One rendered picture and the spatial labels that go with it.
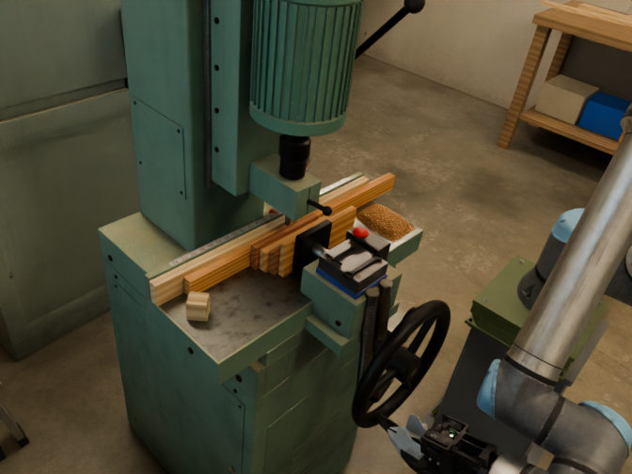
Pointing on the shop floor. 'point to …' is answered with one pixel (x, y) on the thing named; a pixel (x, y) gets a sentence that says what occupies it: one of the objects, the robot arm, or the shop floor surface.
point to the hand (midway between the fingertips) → (394, 435)
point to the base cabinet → (229, 403)
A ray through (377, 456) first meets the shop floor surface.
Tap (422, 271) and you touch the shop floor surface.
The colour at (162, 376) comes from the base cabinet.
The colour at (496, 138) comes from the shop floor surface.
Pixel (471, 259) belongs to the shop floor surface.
